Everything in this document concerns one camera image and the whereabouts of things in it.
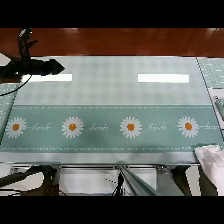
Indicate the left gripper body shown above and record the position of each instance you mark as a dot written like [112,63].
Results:
[48,67]

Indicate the silver frame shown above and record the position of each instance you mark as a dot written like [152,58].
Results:
[143,181]

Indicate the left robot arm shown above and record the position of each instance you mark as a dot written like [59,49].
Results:
[15,68]

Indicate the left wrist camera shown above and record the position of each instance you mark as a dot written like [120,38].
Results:
[25,41]

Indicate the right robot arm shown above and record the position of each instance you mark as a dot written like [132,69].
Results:
[206,185]

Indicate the white garment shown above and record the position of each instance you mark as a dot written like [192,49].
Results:
[213,163]

